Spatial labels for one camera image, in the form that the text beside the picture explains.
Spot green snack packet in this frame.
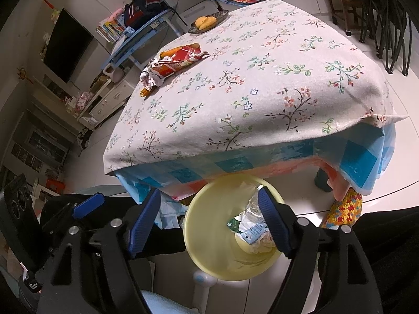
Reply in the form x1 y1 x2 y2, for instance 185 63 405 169
227 218 241 234

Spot red snack wrapper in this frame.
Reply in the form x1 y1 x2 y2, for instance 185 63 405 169
139 43 210 97

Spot clear plastic water bottle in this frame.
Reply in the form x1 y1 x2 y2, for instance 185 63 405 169
242 185 264 223

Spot blue checkered under cloth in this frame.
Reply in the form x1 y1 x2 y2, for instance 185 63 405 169
114 117 397 204

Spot yellow mango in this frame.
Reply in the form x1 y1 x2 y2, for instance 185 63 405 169
195 16 207 29
199 16 217 31

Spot row of books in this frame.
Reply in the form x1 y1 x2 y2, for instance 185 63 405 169
96 15 126 43

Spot blue children's study desk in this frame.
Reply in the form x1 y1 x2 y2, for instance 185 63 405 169
101 9 183 70

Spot floral white tablecloth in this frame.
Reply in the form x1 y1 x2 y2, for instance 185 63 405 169
104 0 400 183

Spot wooden chair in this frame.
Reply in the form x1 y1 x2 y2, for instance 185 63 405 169
327 0 366 37

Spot white tv cabinet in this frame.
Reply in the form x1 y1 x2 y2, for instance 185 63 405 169
76 77 134 130

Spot yellow plastic trash basin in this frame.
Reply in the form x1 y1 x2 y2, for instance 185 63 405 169
183 174 283 281

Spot dark striped backpack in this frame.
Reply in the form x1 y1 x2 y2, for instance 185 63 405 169
124 0 168 31

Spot black wall television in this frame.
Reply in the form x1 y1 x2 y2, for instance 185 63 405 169
43 9 94 82

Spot pink kettlebell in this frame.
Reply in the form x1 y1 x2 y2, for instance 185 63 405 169
102 63 124 84

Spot blue green milk carton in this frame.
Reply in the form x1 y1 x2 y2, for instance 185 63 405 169
240 223 267 245

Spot black folding chairs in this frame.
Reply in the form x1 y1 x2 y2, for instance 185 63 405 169
360 0 418 77

